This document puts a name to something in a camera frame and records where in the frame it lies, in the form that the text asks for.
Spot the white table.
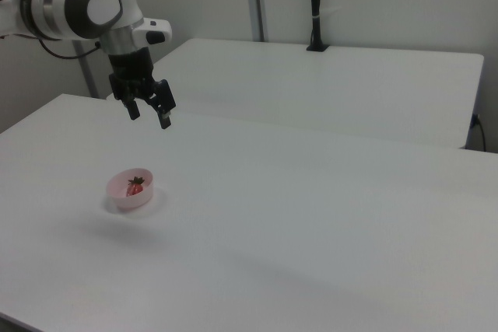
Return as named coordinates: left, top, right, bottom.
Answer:
left=106, top=37, right=485, bottom=151

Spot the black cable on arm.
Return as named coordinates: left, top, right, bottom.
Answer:
left=37, top=36, right=103, bottom=60

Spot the pink plastic bowl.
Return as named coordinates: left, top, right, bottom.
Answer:
left=106, top=167, right=155, bottom=213

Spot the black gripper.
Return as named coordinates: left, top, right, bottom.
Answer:
left=107, top=47, right=177, bottom=131

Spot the red strawberry with green leaves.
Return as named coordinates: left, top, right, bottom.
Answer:
left=124, top=176, right=146, bottom=197

